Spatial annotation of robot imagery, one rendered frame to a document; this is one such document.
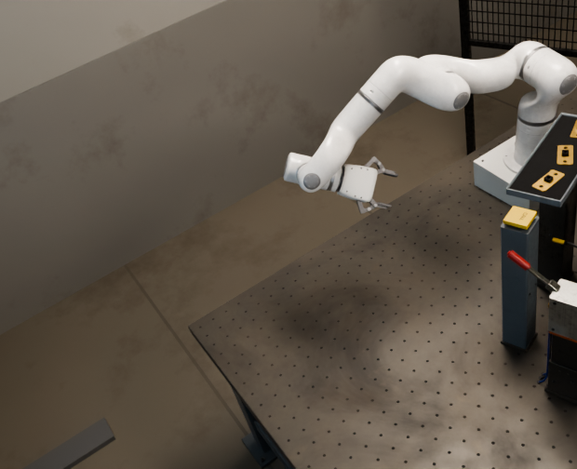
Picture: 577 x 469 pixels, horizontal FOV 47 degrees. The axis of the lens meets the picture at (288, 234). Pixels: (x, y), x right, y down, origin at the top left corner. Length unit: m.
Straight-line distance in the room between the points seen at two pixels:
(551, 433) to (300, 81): 2.53
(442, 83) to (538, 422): 0.93
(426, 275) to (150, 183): 1.84
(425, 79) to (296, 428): 1.02
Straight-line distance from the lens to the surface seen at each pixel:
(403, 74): 1.89
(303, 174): 1.84
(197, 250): 3.66
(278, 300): 2.23
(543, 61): 2.22
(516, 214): 1.70
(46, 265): 3.64
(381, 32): 4.08
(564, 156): 1.88
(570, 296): 1.65
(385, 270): 2.24
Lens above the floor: 2.27
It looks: 39 degrees down
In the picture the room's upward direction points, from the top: 16 degrees counter-clockwise
